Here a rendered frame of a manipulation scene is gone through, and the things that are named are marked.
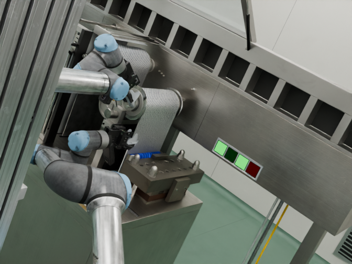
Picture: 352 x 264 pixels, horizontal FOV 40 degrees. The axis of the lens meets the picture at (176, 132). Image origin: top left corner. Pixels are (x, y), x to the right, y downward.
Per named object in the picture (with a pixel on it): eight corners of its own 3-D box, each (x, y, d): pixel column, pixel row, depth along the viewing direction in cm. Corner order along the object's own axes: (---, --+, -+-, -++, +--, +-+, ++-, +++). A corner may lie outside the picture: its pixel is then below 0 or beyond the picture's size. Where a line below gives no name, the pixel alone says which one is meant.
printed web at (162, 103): (62, 135, 231) (98, 35, 215) (97, 134, 250) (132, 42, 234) (115, 179, 211) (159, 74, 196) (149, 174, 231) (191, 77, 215)
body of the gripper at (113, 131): (134, 132, 197) (113, 133, 188) (127, 150, 200) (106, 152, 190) (121, 123, 201) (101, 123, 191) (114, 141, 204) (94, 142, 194)
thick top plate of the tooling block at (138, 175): (119, 172, 204) (124, 160, 202) (175, 164, 236) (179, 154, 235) (145, 193, 196) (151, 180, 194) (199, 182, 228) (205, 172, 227)
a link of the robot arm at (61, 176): (43, 200, 138) (22, 165, 182) (80, 207, 142) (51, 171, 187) (54, 161, 137) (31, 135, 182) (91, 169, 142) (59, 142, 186)
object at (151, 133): (124, 156, 208) (140, 118, 202) (157, 153, 227) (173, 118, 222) (124, 156, 208) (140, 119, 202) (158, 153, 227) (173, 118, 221)
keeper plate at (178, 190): (164, 200, 211) (174, 178, 208) (177, 197, 219) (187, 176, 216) (168, 203, 210) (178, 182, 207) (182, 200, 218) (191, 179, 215)
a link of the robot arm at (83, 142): (63, 146, 182) (70, 126, 179) (84, 145, 191) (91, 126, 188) (76, 157, 178) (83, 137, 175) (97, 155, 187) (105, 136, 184)
